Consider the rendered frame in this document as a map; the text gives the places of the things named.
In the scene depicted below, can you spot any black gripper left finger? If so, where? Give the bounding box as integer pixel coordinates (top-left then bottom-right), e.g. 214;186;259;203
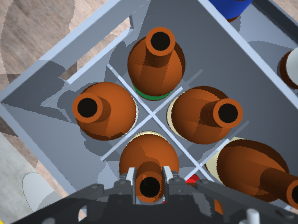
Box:
11;167;137;224

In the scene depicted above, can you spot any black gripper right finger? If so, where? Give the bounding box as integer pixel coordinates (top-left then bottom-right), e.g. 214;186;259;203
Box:
162;166;298;224

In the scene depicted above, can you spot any grey rectangular tray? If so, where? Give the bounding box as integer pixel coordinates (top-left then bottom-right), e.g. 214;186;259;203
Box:
230;0;298;86

